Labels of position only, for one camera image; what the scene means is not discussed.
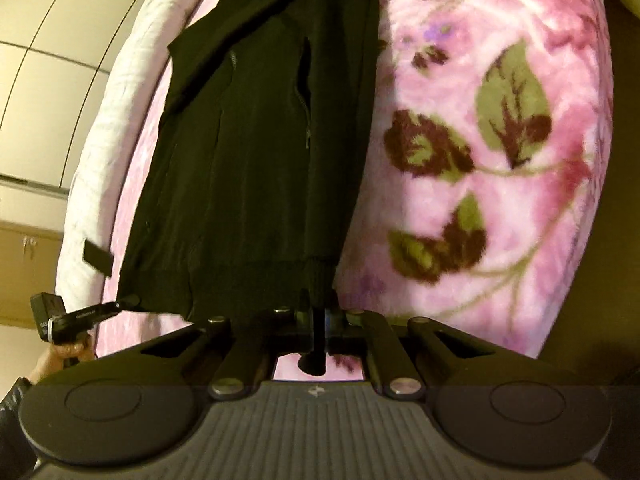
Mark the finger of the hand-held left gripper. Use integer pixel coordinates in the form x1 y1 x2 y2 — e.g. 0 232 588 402
67 294 142 323

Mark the person's left hand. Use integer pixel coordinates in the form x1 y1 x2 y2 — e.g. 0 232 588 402
29 335 97 382

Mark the black zip jacket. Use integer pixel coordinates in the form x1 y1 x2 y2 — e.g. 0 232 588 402
117 0 381 377

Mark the cream wardrobe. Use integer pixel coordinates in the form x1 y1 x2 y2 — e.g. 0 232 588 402
0 0 166 192

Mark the beige low cabinet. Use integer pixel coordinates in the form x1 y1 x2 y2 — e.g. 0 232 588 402
0 179 69 325

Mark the person's left forearm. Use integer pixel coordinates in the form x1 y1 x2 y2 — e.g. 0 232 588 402
0 375 35 466

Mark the black cloth strip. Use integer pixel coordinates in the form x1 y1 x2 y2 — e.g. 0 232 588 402
81 239 117 279

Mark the pink floral blanket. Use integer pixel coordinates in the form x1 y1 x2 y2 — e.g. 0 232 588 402
97 0 616 382

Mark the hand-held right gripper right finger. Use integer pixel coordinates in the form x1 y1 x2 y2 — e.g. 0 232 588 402
325 309 483 401

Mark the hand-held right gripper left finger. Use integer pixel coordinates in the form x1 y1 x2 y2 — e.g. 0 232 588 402
140 306 313 401

